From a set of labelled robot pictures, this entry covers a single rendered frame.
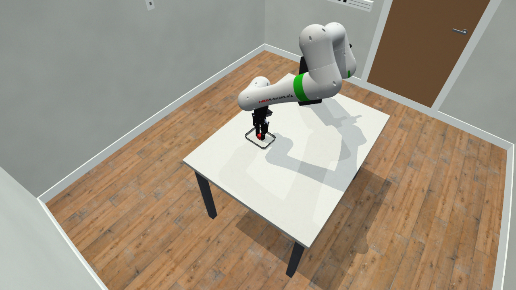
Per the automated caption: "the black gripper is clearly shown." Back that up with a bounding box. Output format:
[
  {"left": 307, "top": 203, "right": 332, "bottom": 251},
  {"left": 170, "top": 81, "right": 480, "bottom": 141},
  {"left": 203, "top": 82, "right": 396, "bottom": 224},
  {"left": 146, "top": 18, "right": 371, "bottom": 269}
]
[{"left": 252, "top": 110, "right": 270, "bottom": 141}]

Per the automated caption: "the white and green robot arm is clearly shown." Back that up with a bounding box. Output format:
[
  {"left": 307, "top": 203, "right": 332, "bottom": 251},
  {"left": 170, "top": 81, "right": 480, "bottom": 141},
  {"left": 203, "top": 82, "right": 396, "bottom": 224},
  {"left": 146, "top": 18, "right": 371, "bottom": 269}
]
[{"left": 237, "top": 22, "right": 356, "bottom": 117}]

